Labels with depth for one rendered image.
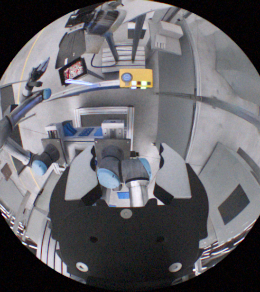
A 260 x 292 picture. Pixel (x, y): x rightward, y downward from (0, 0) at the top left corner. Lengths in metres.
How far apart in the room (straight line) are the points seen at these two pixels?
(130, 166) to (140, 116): 1.24
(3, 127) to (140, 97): 1.59
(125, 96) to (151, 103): 0.41
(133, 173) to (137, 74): 0.46
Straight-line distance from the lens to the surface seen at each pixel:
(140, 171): 0.47
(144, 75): 0.54
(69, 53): 0.53
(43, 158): 0.75
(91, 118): 1.51
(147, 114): 1.66
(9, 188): 9.86
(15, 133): 2.24
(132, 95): 1.60
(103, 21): 0.64
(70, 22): 0.66
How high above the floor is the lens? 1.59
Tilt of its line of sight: 62 degrees down
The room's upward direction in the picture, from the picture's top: 176 degrees clockwise
